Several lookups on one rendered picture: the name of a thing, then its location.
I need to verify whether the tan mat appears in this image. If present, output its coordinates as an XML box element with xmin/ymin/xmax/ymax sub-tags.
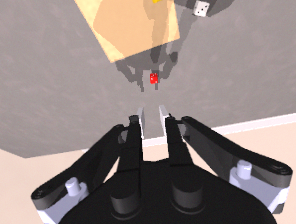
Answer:
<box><xmin>75</xmin><ymin>0</ymin><xmax>179</xmax><ymax>62</ymax></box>

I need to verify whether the white die with black pips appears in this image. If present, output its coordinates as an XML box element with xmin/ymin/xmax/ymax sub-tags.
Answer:
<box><xmin>193</xmin><ymin>1</ymin><xmax>209</xmax><ymax>16</ymax></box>

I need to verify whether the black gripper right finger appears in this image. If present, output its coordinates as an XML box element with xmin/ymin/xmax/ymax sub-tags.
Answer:
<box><xmin>159</xmin><ymin>105</ymin><xmax>293</xmax><ymax>214</ymax></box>

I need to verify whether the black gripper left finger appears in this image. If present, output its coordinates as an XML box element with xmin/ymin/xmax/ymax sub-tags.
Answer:
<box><xmin>31</xmin><ymin>107</ymin><xmax>145</xmax><ymax>224</ymax></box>

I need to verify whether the red die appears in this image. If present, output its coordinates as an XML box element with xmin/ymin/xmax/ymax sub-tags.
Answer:
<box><xmin>150</xmin><ymin>73</ymin><xmax>158</xmax><ymax>84</ymax></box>

